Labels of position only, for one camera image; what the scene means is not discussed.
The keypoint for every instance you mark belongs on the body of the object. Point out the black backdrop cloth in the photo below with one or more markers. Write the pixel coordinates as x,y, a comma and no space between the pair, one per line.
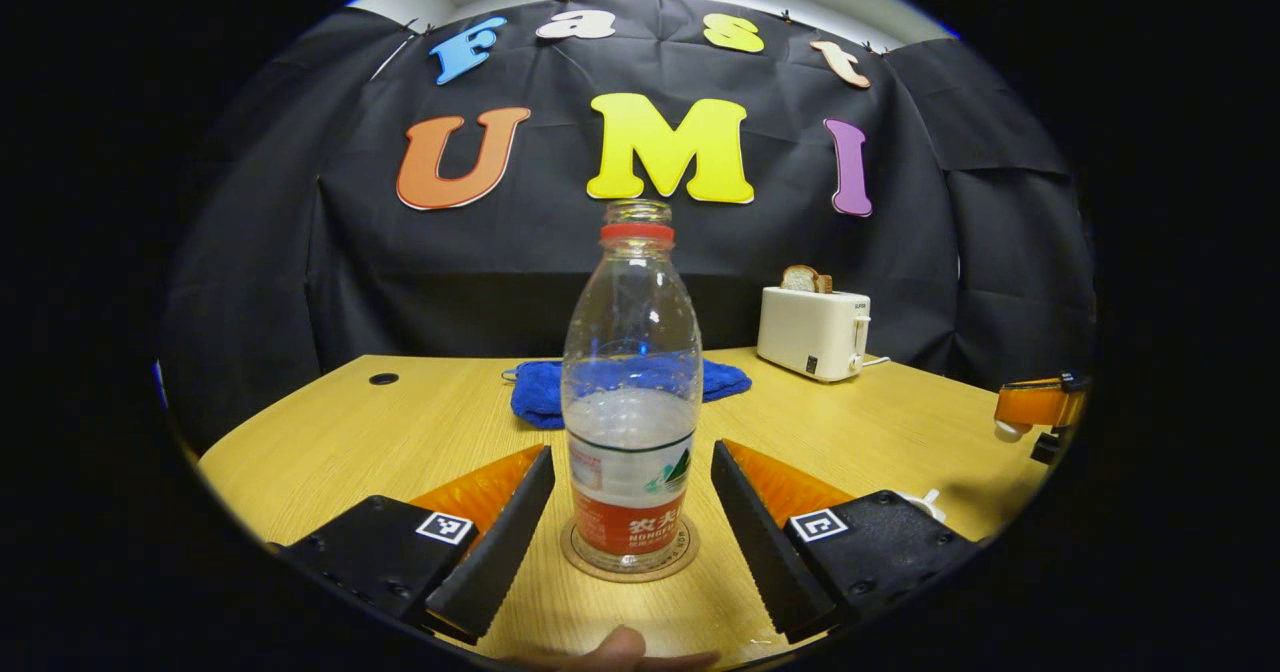
500,272

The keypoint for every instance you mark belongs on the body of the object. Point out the clear plastic water bottle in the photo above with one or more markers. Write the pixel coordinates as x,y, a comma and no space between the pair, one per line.
630,352

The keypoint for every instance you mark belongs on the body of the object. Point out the white teacup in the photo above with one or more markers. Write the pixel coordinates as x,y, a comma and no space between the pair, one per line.
925,502

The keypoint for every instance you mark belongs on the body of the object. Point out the white toaster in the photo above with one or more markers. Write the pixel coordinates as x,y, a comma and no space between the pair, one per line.
805,332

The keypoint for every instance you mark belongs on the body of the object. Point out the black desk grommet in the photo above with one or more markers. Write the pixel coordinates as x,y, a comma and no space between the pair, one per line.
383,379

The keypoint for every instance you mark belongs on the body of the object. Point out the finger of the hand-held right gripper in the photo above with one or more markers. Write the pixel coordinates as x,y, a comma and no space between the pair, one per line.
1052,446
1040,404

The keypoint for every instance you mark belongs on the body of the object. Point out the round brown coaster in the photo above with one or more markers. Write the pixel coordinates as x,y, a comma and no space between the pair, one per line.
640,574

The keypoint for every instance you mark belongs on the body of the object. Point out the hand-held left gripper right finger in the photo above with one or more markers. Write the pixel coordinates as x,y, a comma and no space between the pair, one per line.
760,542

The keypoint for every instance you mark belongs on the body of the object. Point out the blue towel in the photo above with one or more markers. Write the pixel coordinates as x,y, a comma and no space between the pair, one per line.
535,397

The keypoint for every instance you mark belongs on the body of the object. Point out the white teacup lid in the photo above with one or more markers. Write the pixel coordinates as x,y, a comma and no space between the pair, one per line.
1010,431

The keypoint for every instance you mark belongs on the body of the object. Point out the bread slice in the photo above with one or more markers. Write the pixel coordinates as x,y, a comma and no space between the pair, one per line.
800,279

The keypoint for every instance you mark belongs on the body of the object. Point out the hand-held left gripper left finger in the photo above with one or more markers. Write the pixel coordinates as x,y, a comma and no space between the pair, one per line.
505,542

